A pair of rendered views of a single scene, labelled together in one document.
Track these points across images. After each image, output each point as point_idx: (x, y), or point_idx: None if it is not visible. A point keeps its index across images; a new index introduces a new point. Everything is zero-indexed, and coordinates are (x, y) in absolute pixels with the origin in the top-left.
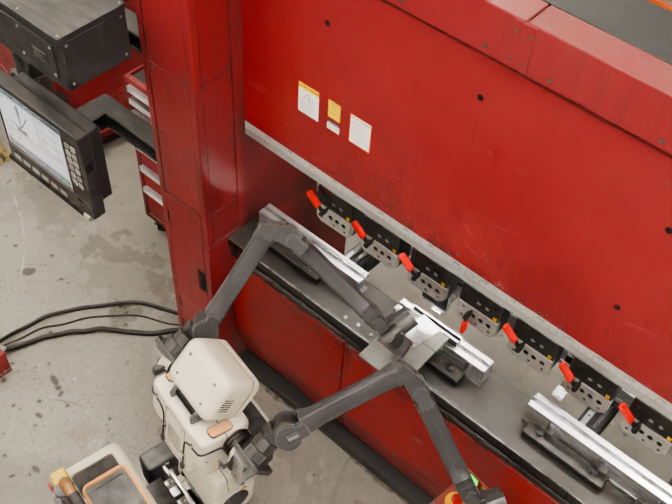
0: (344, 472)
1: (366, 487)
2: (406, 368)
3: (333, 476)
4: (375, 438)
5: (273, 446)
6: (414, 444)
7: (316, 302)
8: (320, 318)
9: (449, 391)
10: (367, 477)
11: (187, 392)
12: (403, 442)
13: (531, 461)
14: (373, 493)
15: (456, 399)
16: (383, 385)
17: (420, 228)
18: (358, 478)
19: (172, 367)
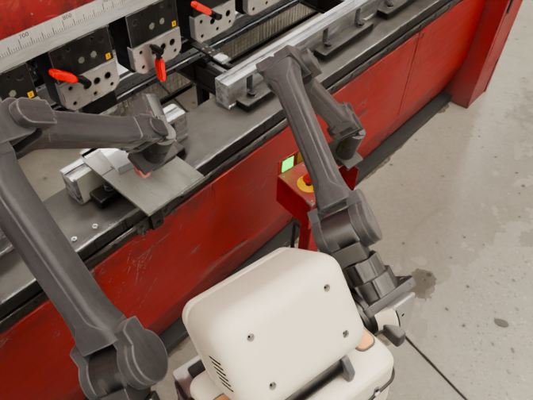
0: (166, 380)
1: (186, 358)
2: (289, 44)
3: (170, 392)
4: (160, 317)
5: (374, 251)
6: (193, 259)
7: (17, 289)
8: (37, 298)
9: (190, 159)
10: (175, 356)
11: (316, 364)
12: (185, 274)
13: (277, 109)
14: (194, 351)
15: (201, 155)
16: (301, 84)
17: (40, 5)
18: (175, 366)
19: (256, 399)
